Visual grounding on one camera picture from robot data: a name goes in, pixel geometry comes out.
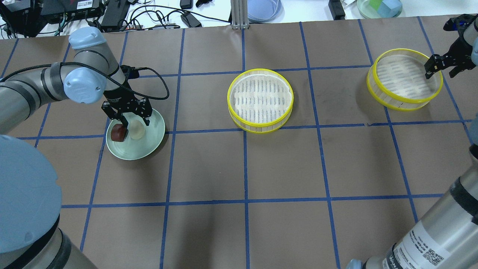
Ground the yellow steamer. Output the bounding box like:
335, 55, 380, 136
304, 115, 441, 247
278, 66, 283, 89
227, 68, 294, 133
366, 48, 443, 112

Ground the black power adapter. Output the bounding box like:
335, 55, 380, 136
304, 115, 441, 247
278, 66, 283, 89
180, 12, 202, 28

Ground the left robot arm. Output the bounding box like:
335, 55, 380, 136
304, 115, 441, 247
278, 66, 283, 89
0, 26, 153, 269

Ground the light green plate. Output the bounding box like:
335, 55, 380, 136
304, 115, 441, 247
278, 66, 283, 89
106, 109, 165, 160

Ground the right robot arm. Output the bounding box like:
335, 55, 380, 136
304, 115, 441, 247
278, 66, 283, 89
347, 14, 477, 269

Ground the black braided cable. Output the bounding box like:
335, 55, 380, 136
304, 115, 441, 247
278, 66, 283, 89
0, 62, 170, 101

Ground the green bowl with blocks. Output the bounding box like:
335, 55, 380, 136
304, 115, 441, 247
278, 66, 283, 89
357, 0, 403, 19

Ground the white bun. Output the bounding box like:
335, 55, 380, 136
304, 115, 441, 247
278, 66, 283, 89
128, 120, 145, 140

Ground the aluminium frame post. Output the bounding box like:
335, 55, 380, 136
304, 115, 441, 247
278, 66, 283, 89
230, 0, 249, 30

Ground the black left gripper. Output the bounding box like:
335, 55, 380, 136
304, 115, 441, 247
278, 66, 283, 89
101, 87, 153, 133

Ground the blue plate on desk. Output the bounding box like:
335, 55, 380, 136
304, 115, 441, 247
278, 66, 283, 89
247, 0, 282, 23

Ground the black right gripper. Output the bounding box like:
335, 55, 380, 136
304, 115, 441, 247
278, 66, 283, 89
424, 14, 478, 80

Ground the brown bun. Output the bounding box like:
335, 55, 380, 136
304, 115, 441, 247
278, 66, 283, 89
110, 124, 128, 142

